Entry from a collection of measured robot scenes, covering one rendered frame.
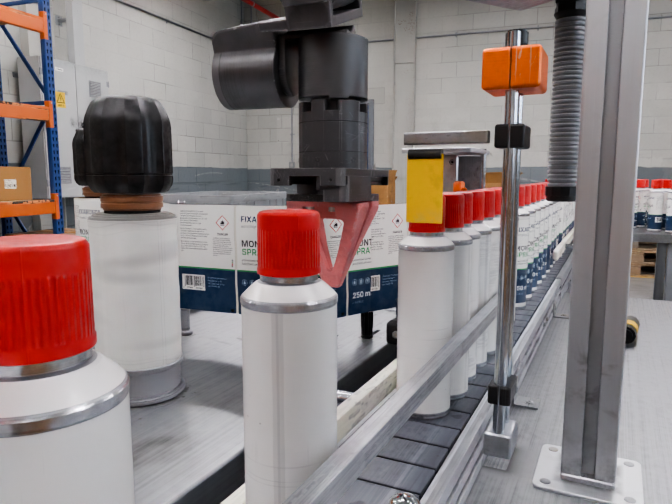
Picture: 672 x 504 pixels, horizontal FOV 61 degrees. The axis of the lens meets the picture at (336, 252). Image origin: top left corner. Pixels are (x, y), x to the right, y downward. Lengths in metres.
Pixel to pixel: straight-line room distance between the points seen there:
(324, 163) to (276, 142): 8.48
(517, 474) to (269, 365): 0.35
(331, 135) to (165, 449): 0.29
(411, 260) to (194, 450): 0.24
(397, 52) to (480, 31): 1.12
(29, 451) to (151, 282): 0.41
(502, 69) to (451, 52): 7.83
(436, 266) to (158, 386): 0.30
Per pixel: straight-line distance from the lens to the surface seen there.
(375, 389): 0.53
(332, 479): 0.29
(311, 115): 0.46
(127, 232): 0.57
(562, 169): 0.65
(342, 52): 0.47
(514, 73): 0.45
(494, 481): 0.57
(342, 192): 0.43
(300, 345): 0.29
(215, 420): 0.56
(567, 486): 0.58
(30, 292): 0.18
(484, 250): 0.67
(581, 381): 0.55
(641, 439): 0.70
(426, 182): 0.47
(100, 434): 0.18
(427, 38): 8.38
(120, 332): 0.59
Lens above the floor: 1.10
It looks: 8 degrees down
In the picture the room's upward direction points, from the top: straight up
